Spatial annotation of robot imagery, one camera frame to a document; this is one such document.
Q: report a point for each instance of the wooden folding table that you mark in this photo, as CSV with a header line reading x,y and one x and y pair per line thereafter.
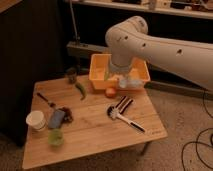
x,y
91,131

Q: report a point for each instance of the brown dried clump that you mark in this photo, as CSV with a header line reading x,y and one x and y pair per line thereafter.
x,y
68,118

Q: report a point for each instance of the dark metal spoon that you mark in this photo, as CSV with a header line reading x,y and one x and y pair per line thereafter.
x,y
51,104

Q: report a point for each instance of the grey metal stand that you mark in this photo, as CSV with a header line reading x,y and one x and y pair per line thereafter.
x,y
76,47

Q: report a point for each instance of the light blue towel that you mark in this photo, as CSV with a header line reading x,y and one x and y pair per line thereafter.
x,y
128,82

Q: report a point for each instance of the light green plastic cup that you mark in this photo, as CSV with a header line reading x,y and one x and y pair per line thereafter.
x,y
55,137

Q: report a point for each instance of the wooden shelf with clutter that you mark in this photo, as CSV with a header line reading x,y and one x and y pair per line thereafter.
x,y
187,8

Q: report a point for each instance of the yellow plastic bin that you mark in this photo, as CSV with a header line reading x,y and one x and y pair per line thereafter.
x,y
99,78

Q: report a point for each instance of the dark green cup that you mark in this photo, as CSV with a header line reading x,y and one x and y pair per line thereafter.
x,y
71,74

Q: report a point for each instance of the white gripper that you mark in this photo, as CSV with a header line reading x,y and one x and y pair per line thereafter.
x,y
114,69

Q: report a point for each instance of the blue sponge block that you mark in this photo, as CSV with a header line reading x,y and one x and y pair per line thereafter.
x,y
56,119

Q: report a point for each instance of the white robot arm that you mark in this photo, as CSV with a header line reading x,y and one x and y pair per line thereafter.
x,y
190,60

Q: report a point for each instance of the orange fruit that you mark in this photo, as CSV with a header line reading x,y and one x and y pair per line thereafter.
x,y
110,92

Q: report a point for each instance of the green chili pepper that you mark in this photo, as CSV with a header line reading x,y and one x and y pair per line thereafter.
x,y
82,90

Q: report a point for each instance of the white paper cup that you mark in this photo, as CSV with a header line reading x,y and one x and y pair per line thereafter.
x,y
36,120

